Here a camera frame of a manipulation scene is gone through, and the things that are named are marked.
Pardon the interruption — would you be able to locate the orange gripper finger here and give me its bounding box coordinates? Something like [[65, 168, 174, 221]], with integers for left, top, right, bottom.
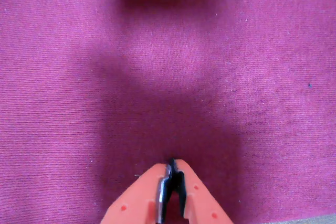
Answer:
[[100, 163, 172, 224], [167, 158, 235, 224]]

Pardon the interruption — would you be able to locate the magenta fabric cloth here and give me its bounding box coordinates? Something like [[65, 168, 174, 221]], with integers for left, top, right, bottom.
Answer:
[[0, 0, 336, 224]]

